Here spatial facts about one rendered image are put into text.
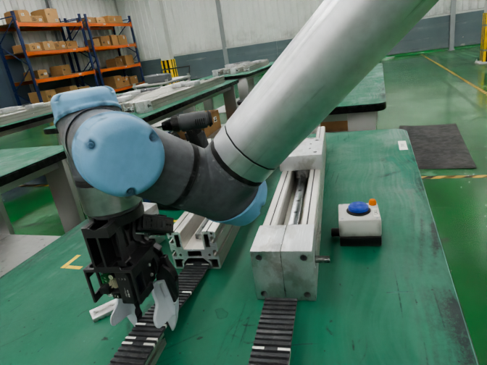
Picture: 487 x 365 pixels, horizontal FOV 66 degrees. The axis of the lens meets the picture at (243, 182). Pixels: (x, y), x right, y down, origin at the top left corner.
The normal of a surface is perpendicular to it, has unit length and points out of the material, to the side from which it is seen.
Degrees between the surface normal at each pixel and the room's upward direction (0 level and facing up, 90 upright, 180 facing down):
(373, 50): 118
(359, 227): 90
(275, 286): 90
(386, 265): 0
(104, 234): 90
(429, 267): 0
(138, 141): 91
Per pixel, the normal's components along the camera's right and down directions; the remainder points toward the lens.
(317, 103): 0.16, 0.67
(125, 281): -0.22, 0.36
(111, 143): 0.51, 0.23
